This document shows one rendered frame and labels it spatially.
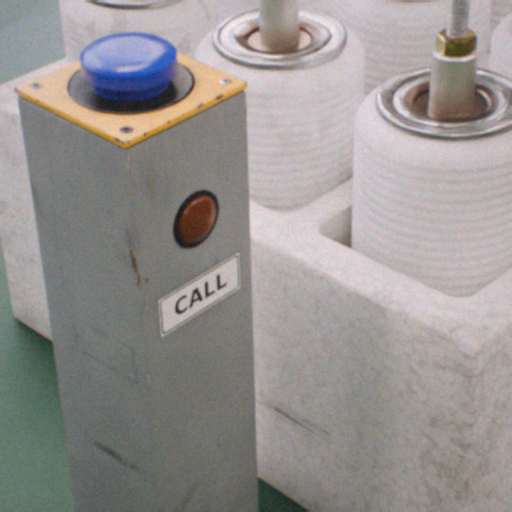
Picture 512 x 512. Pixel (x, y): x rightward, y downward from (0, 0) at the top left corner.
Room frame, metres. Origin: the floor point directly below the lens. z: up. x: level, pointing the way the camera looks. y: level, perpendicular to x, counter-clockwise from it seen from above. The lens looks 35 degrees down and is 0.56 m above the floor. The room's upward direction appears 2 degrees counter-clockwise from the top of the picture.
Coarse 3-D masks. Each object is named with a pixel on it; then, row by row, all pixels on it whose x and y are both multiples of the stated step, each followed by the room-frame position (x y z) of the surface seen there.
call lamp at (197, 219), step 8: (200, 200) 0.47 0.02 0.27; (208, 200) 0.47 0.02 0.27; (192, 208) 0.47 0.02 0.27; (200, 208) 0.47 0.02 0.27; (208, 208) 0.47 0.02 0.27; (184, 216) 0.46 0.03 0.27; (192, 216) 0.46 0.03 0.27; (200, 216) 0.47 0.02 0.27; (208, 216) 0.47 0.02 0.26; (184, 224) 0.46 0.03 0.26; (192, 224) 0.46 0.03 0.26; (200, 224) 0.47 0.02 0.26; (208, 224) 0.47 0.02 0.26; (184, 232) 0.46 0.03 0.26; (192, 232) 0.46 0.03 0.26; (200, 232) 0.47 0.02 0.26; (184, 240) 0.46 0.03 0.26; (192, 240) 0.46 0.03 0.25
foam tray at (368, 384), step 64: (64, 64) 0.79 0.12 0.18; (0, 128) 0.74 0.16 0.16; (0, 192) 0.74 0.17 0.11; (256, 256) 0.58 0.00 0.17; (320, 256) 0.56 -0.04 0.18; (256, 320) 0.58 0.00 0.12; (320, 320) 0.55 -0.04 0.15; (384, 320) 0.52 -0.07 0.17; (448, 320) 0.50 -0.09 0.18; (256, 384) 0.58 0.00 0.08; (320, 384) 0.54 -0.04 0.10; (384, 384) 0.51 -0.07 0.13; (448, 384) 0.49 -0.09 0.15; (320, 448) 0.54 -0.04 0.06; (384, 448) 0.51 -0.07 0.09; (448, 448) 0.49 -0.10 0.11
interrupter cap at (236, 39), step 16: (240, 16) 0.70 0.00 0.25; (256, 16) 0.70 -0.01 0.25; (304, 16) 0.69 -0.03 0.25; (320, 16) 0.69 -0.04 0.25; (224, 32) 0.68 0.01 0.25; (240, 32) 0.68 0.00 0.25; (256, 32) 0.68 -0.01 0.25; (304, 32) 0.68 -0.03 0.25; (320, 32) 0.67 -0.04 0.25; (336, 32) 0.67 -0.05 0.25; (224, 48) 0.65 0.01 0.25; (240, 48) 0.65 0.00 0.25; (256, 48) 0.66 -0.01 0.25; (272, 48) 0.66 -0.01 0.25; (288, 48) 0.66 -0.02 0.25; (304, 48) 0.65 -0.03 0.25; (320, 48) 0.65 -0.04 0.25; (336, 48) 0.65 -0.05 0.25; (240, 64) 0.64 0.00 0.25; (256, 64) 0.63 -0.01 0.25; (272, 64) 0.63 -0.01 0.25; (288, 64) 0.63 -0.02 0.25; (304, 64) 0.63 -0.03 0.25
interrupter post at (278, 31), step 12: (264, 0) 0.66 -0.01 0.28; (276, 0) 0.66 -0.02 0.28; (288, 0) 0.66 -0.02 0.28; (264, 12) 0.66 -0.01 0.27; (276, 12) 0.66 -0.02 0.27; (288, 12) 0.66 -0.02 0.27; (264, 24) 0.66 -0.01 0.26; (276, 24) 0.66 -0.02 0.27; (288, 24) 0.66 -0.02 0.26; (264, 36) 0.66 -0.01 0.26; (276, 36) 0.66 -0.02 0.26; (288, 36) 0.66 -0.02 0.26; (276, 48) 0.66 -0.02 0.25
